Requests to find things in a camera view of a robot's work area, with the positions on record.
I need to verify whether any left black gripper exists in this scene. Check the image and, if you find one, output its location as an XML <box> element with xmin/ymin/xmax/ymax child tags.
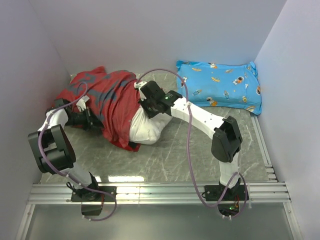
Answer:
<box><xmin>65</xmin><ymin>106</ymin><xmax>107</xmax><ymax>131</ymax></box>

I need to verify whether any white pillow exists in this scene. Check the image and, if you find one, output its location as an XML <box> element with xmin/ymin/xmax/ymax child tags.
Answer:
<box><xmin>127</xmin><ymin>82</ymin><xmax>173</xmax><ymax>146</ymax></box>

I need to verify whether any red pillowcase with grey print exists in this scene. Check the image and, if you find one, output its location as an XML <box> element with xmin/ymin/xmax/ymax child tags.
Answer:
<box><xmin>56</xmin><ymin>66</ymin><xmax>141</xmax><ymax>152</ymax></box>

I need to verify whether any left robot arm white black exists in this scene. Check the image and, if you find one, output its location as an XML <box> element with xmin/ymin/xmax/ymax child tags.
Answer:
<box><xmin>27</xmin><ymin>98</ymin><xmax>103</xmax><ymax>201</ymax></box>

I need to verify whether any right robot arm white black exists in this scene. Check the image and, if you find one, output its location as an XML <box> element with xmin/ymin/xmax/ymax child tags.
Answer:
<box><xmin>134</xmin><ymin>81</ymin><xmax>243</xmax><ymax>200</ymax></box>

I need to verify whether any blue cartoon print pillow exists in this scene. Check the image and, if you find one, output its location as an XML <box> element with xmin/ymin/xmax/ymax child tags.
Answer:
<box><xmin>176</xmin><ymin>60</ymin><xmax>262</xmax><ymax>116</ymax></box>

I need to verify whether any right control board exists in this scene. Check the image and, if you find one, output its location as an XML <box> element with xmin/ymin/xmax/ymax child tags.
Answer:
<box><xmin>217</xmin><ymin>203</ymin><xmax>240</xmax><ymax>217</ymax></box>

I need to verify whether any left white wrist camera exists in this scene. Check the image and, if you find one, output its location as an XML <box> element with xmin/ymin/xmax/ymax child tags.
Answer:
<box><xmin>76</xmin><ymin>95</ymin><xmax>90</xmax><ymax>112</ymax></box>

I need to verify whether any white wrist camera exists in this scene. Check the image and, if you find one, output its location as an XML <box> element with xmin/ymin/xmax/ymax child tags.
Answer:
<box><xmin>134</xmin><ymin>80</ymin><xmax>148</xmax><ymax>91</ymax></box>
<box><xmin>76</xmin><ymin>95</ymin><xmax>90</xmax><ymax>112</ymax></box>

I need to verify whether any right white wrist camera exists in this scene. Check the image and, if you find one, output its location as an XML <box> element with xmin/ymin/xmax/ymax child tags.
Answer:
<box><xmin>134</xmin><ymin>80</ymin><xmax>148</xmax><ymax>91</ymax></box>

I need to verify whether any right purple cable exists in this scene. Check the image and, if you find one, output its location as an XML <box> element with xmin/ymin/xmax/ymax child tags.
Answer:
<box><xmin>134</xmin><ymin>68</ymin><xmax>250</xmax><ymax>220</ymax></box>

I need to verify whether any purple cable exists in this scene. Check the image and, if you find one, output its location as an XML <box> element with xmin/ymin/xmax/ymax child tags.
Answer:
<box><xmin>134</xmin><ymin>68</ymin><xmax>250</xmax><ymax>220</ymax></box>
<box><xmin>37</xmin><ymin>80</ymin><xmax>118</xmax><ymax>223</ymax></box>

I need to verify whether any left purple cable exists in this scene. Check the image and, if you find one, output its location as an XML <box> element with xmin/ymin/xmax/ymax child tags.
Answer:
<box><xmin>37</xmin><ymin>80</ymin><xmax>118</xmax><ymax>223</ymax></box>

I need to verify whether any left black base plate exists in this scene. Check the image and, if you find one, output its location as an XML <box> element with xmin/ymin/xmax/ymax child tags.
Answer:
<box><xmin>70</xmin><ymin>186</ymin><xmax>117</xmax><ymax>203</ymax></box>

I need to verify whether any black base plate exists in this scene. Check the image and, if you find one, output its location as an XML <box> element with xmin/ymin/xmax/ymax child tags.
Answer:
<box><xmin>70</xmin><ymin>186</ymin><xmax>117</xmax><ymax>203</ymax></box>
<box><xmin>202</xmin><ymin>184</ymin><xmax>249</xmax><ymax>202</ymax></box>

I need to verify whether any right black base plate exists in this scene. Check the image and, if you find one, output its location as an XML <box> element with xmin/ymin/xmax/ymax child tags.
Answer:
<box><xmin>202</xmin><ymin>184</ymin><xmax>249</xmax><ymax>202</ymax></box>

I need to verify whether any aluminium rail frame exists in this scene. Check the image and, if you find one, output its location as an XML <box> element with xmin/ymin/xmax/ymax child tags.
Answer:
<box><xmin>16</xmin><ymin>116</ymin><xmax>303</xmax><ymax>240</ymax></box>

